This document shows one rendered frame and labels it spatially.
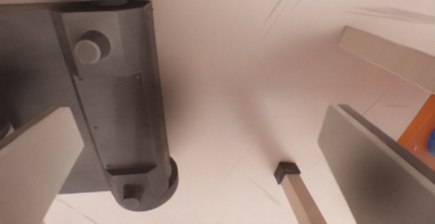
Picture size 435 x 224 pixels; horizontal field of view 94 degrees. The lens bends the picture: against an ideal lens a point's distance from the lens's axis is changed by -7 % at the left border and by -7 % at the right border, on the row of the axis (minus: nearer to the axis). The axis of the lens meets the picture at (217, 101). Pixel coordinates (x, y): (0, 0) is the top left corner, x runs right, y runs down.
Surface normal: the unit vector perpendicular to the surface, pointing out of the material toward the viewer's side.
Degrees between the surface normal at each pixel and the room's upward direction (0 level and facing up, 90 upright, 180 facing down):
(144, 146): 0
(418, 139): 0
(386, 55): 90
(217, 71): 0
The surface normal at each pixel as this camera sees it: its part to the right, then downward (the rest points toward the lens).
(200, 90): 0.14, 0.51
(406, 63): -0.97, -0.11
